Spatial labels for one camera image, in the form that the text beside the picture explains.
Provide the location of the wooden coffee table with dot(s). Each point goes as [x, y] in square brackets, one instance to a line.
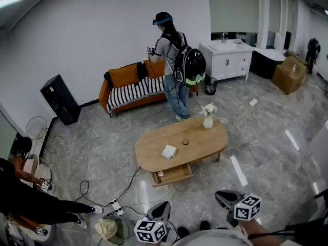
[184, 155]

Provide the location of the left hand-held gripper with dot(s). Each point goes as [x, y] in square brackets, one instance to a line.
[150, 230]

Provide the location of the white power strip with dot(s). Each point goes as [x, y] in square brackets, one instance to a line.
[116, 207]

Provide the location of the cream round basin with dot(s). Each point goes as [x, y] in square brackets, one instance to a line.
[43, 174]

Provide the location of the metal faucet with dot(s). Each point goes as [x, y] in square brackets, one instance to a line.
[225, 38]

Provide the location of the small round wooden ring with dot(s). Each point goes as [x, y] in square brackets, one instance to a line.
[185, 142]

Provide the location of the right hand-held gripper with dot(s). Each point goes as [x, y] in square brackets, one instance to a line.
[247, 209]

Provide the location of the black waste bin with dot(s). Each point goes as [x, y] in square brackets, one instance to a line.
[211, 87]

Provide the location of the pink round basin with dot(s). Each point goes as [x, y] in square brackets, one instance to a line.
[30, 164]

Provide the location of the wooden drawer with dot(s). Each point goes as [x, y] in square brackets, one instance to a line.
[176, 174]

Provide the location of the white vanity cabinet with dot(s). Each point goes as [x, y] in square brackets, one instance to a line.
[223, 63]

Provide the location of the large orange cushion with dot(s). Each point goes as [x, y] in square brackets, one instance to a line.
[123, 77]

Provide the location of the cardboard box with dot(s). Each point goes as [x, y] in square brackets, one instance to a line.
[287, 78]

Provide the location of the person's white shirt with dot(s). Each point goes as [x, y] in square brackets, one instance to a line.
[212, 238]

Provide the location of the orange sofa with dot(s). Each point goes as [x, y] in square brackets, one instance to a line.
[103, 96]

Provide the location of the small orange cushion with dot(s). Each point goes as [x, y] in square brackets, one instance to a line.
[157, 69]

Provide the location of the person's left shoe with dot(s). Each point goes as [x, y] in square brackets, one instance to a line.
[183, 232]

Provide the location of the black floor cabinet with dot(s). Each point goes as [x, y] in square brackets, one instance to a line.
[61, 99]

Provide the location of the white tissue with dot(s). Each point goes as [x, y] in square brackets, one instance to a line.
[169, 152]

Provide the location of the black cushion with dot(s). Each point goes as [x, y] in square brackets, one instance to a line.
[142, 72]

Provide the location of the small beige block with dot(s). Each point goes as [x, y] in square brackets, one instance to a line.
[160, 174]

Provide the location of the beige cloth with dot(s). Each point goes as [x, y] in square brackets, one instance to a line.
[105, 228]

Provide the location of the dark bathtub white rim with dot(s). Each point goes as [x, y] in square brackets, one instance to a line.
[264, 65]

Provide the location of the striped black white blanket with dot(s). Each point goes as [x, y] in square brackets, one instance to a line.
[133, 91]

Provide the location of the person's right forearm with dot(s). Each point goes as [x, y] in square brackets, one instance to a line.
[256, 232]

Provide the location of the white vase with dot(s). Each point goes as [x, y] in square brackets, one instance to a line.
[208, 123]

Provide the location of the person's shoe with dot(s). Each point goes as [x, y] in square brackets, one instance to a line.
[205, 225]
[183, 232]

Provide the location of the white paper sheet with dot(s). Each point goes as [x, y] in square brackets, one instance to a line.
[253, 102]

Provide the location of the person's right shoe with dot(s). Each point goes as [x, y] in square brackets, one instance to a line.
[205, 225]

